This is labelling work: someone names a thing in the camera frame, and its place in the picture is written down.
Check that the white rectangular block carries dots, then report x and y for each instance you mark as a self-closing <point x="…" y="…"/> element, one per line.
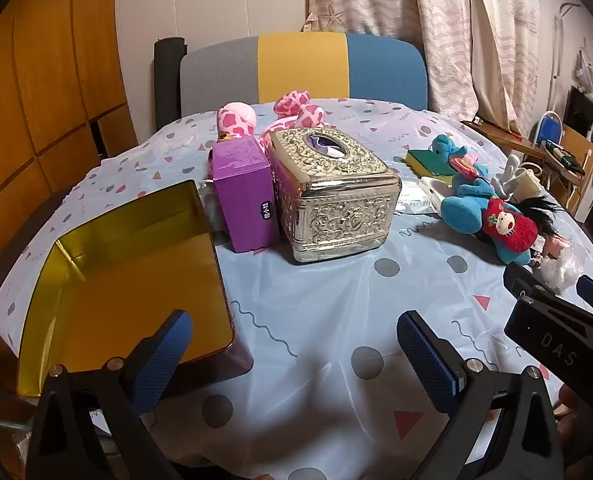
<point x="434" y="191"/>

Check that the blue folding chair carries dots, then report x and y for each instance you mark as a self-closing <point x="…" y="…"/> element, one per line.
<point x="549" y="130"/>

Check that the black monitor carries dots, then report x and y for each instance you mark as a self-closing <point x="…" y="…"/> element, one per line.
<point x="581" y="110"/>

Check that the patterned curtain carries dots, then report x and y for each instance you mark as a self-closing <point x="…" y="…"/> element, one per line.
<point x="426" y="10"/>

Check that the silver embossed tissue box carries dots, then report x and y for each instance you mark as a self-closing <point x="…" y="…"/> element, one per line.
<point x="336" y="205"/>

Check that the grey beige reindeer plush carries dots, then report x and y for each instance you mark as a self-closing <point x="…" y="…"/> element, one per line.
<point x="526" y="182"/>

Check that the green yellow sponge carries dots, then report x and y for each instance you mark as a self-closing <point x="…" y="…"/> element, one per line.
<point x="421" y="160"/>

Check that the wooden wardrobe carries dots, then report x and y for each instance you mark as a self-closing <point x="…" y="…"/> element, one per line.
<point x="51" y="85"/>

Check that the gold tin box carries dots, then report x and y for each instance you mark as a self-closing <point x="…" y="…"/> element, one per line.
<point x="126" y="285"/>

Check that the blue elephant plush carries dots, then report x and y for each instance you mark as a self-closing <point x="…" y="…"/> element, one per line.
<point x="446" y="147"/>

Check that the purple box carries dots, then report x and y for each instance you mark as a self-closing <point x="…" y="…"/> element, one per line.
<point x="241" y="195"/>

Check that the light wooden desk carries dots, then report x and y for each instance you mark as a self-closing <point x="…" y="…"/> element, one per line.
<point x="576" y="155"/>

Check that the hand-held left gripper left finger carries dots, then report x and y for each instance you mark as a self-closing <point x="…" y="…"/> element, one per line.
<point x="161" y="355"/>

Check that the wooden side table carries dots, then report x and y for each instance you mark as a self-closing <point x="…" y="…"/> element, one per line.
<point x="496" y="135"/>

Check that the pink spotted plush toy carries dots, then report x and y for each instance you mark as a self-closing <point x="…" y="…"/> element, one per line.
<point x="301" y="112"/>
<point x="236" y="120"/>

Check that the black-haired doll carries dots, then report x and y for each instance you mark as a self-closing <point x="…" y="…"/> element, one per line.
<point x="511" y="227"/>

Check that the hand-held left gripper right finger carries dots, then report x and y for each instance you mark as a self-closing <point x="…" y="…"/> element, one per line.
<point x="426" y="355"/>

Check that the grey yellow blue chair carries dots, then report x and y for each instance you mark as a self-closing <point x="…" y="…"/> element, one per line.
<point x="301" y="65"/>

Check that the blue plush with lollipop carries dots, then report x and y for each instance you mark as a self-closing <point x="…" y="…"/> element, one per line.
<point x="464" y="205"/>

